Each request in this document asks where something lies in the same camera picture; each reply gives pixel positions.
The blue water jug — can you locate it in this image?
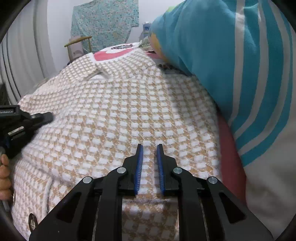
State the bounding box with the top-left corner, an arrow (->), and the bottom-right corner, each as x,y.
142,22 -> 151,39

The pink white patterned duvet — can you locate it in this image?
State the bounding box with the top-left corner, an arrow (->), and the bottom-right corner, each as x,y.
245,123 -> 295,238

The grey green crumpled cloth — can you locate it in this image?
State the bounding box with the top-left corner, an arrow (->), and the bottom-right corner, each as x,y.
139,37 -> 154,51

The person's left hand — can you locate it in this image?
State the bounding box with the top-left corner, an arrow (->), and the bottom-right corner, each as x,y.
0,154 -> 12,201

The blue striped pillow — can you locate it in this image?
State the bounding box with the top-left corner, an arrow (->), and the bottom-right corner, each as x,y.
150,1 -> 295,165

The black coat button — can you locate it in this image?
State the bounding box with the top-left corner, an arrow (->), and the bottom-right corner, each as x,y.
28,213 -> 38,232

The pink fleece bed blanket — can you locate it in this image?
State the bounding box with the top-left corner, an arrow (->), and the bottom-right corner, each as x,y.
93,43 -> 247,204

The white pleated curtain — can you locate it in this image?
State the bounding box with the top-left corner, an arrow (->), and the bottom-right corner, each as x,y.
1,1 -> 57,104

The beige white houndstooth knit coat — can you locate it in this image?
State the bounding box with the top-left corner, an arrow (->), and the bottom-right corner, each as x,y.
11,48 -> 220,240

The teal floral hanging cloth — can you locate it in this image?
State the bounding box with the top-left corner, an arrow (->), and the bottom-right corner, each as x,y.
71,0 -> 139,52

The wooden armchair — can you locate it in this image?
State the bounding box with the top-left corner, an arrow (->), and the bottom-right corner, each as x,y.
64,36 -> 92,65

